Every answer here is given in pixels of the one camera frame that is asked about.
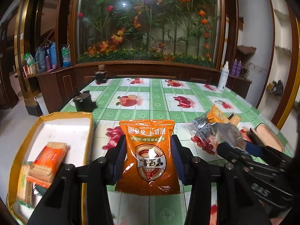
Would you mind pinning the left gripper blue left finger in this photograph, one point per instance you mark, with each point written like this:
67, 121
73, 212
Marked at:
116, 157

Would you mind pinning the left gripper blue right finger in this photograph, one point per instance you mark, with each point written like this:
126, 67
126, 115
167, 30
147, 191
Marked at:
184, 160

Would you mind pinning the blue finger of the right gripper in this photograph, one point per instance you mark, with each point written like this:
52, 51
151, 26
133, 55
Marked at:
254, 150

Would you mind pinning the orange round-logo snack bag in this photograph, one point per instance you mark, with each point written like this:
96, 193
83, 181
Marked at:
149, 168

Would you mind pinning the green yellow cracker pack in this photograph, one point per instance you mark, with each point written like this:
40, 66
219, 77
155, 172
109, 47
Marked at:
25, 187

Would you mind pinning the open black glasses case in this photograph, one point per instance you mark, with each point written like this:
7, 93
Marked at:
262, 135

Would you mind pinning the clear grey snack packet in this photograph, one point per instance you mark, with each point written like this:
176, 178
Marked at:
201, 127

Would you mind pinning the silver foil packet right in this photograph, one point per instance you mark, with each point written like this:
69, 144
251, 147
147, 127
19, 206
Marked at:
229, 133

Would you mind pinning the orange flat snack packet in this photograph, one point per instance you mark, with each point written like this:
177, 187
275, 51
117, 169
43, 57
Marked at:
234, 119

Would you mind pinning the large orange cracker pack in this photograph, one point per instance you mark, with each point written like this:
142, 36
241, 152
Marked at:
215, 115

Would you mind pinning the yellow storage box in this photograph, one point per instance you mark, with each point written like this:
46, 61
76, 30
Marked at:
55, 139

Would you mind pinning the black holder near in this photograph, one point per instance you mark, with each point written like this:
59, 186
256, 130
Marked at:
83, 102

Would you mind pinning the black holder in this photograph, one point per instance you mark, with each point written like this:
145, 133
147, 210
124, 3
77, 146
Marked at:
83, 102
100, 75

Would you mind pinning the white spray bottle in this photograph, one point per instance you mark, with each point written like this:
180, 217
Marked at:
223, 77

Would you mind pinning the black holder far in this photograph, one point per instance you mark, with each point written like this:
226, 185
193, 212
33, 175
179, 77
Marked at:
100, 75

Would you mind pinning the purple bottles on shelf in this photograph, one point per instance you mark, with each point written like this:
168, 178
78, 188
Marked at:
236, 68

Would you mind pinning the white bucket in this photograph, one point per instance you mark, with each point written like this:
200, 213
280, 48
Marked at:
41, 102

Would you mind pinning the blue bottles on shelf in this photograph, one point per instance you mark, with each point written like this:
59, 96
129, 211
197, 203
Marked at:
45, 57

